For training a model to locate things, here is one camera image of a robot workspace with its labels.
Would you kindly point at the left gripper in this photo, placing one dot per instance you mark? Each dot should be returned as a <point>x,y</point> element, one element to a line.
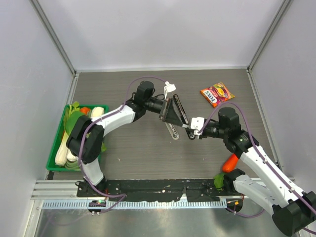
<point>168,114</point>

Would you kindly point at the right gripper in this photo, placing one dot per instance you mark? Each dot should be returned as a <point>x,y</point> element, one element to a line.
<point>203,135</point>

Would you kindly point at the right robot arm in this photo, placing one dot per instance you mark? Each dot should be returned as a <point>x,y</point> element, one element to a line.
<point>291,208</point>

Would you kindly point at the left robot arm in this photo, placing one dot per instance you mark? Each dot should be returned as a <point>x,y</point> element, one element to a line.
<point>86,135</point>

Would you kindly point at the orange candy bag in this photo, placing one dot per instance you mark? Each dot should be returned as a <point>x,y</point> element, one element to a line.
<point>217,94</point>

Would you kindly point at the orange toy carrot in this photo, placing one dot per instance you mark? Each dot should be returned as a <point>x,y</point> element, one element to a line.
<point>230,163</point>

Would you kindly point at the yellow white toy cabbage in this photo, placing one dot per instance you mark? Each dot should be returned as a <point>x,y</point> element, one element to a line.
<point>97,111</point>

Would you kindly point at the small orange toy vegetable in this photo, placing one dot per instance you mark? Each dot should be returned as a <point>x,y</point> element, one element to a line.
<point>84,110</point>

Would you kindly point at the green plastic tray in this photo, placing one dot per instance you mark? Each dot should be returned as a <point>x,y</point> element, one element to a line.
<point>70,165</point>

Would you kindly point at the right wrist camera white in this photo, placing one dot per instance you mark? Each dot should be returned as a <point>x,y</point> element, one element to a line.
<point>196,125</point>

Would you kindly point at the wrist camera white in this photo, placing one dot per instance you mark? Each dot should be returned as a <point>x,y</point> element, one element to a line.
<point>168,88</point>
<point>196,125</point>

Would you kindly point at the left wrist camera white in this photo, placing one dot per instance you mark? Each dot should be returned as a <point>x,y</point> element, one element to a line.
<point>168,88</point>

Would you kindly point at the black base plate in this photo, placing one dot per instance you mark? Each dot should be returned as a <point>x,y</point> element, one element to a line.
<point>166,190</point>

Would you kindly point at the white slotted cable duct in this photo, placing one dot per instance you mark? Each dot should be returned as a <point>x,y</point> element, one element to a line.
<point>124,205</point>

